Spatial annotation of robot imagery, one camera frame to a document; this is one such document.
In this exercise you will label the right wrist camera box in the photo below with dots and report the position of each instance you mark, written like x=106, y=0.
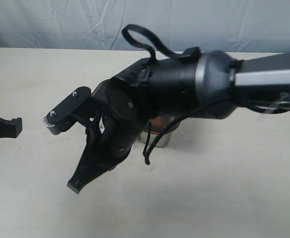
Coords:
x=60, y=118

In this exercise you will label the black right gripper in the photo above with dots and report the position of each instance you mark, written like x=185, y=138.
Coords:
x=121, y=107

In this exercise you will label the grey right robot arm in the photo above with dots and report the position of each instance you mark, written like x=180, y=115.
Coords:
x=208, y=86

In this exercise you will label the dark transparent lunch box lid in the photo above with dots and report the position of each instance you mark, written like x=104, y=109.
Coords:
x=159, y=123

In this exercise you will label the blue wrinkled backdrop cloth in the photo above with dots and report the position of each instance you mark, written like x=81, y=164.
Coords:
x=228, y=25

